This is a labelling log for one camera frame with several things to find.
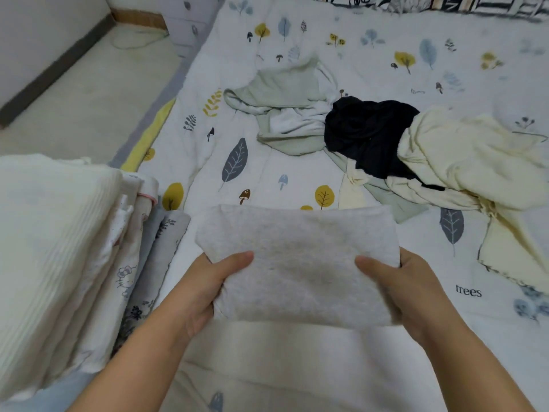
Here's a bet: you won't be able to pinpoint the person's left hand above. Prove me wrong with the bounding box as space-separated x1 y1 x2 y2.
163 250 255 340

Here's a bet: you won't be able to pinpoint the person's right hand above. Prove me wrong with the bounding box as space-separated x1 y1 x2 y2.
354 247 464 348

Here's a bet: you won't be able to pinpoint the grey Chip n Dale shirt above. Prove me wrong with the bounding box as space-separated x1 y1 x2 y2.
196 204 404 330

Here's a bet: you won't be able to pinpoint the light blue denim jeans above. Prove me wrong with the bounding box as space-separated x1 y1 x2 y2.
133 205 166 263

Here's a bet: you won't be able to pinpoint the cartoon print pajama top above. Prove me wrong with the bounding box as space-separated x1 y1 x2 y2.
69 171 161 374

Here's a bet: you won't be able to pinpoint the white nightstand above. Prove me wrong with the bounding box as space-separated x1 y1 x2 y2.
105 0 222 48

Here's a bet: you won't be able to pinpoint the sage green zip jacket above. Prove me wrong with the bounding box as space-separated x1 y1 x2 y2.
223 56 430 224

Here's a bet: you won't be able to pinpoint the bed with leaf print bedding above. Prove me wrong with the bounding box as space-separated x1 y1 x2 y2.
0 0 549 412

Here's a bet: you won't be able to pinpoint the black garment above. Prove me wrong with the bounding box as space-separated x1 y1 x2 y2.
324 96 447 192

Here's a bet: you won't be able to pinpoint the person's right forearm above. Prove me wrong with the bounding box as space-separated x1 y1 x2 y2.
424 317 537 412

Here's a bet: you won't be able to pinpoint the person's left forearm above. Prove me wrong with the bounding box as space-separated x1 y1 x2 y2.
69 313 202 412

